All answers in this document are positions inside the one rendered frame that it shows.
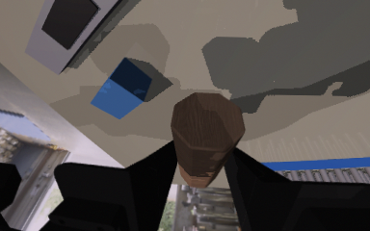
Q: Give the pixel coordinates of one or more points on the blue cube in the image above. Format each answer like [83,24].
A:
[124,90]

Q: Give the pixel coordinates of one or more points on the blue flat strip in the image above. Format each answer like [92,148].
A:
[328,163]

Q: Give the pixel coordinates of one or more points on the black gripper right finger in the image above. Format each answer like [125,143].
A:
[267,201]

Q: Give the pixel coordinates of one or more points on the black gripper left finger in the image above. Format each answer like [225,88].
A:
[141,188]

